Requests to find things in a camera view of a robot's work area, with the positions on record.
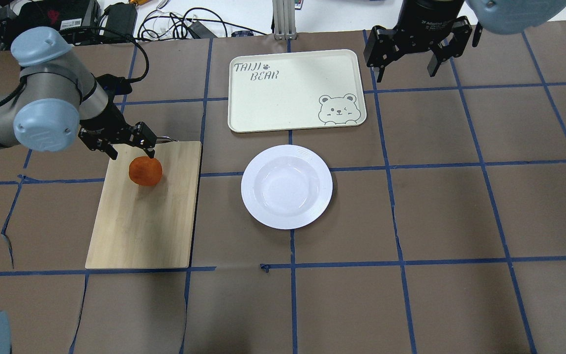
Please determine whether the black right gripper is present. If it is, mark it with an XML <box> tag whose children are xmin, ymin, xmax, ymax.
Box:
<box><xmin>364</xmin><ymin>0</ymin><xmax>473</xmax><ymax>83</ymax></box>

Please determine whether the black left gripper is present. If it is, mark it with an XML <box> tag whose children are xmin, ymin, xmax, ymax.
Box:
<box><xmin>77</xmin><ymin>101</ymin><xmax>157</xmax><ymax>160</ymax></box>

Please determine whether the orange fruit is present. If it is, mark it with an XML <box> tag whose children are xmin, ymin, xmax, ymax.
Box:
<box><xmin>128</xmin><ymin>156</ymin><xmax>163</xmax><ymax>186</ymax></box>

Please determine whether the cream bear tray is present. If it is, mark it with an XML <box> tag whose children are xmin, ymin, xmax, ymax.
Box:
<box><xmin>227</xmin><ymin>49</ymin><xmax>368</xmax><ymax>134</ymax></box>

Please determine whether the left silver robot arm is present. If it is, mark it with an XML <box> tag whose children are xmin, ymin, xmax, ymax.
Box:
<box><xmin>0</xmin><ymin>27</ymin><xmax>157</xmax><ymax>160</ymax></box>

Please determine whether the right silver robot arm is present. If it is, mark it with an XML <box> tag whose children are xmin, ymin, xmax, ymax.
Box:
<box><xmin>364</xmin><ymin>0</ymin><xmax>566</xmax><ymax>82</ymax></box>

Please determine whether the wooden cutting board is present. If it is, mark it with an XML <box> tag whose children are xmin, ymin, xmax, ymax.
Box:
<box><xmin>85</xmin><ymin>141</ymin><xmax>202</xmax><ymax>269</ymax></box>

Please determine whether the black power adapter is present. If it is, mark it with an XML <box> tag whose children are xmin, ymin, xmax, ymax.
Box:
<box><xmin>102</xmin><ymin>2</ymin><xmax>137</xmax><ymax>43</ymax></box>

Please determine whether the black computer box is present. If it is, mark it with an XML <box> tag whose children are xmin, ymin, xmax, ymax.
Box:
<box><xmin>0</xmin><ymin>0</ymin><xmax>101</xmax><ymax>50</ymax></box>

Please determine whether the white round plate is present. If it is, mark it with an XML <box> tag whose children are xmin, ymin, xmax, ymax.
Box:
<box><xmin>241</xmin><ymin>144</ymin><xmax>333</xmax><ymax>230</ymax></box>

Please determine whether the aluminium frame post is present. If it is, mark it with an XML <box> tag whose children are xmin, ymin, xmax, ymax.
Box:
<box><xmin>272</xmin><ymin>0</ymin><xmax>297</xmax><ymax>40</ymax></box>

